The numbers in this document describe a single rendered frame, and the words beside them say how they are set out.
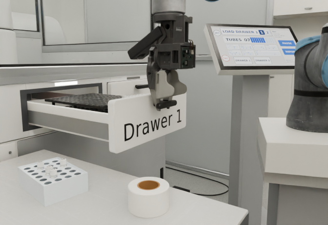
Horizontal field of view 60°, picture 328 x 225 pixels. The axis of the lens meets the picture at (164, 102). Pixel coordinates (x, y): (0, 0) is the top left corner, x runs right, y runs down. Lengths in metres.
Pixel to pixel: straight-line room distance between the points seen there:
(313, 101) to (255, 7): 1.62
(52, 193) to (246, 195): 1.36
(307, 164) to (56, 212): 0.51
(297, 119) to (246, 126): 0.84
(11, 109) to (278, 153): 0.66
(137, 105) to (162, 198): 0.23
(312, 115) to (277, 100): 2.82
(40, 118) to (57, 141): 0.14
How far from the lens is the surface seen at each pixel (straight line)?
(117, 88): 1.04
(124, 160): 1.15
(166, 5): 0.63
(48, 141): 0.90
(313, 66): 0.71
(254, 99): 1.62
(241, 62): 1.47
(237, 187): 1.73
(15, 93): 0.83
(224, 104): 2.41
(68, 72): 0.92
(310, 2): 3.92
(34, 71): 0.86
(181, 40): 0.62
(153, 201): 0.47
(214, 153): 2.55
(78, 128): 0.69
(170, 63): 0.63
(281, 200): 0.81
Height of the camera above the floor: 1.01
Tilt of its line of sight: 9 degrees down
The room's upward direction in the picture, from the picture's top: straight up
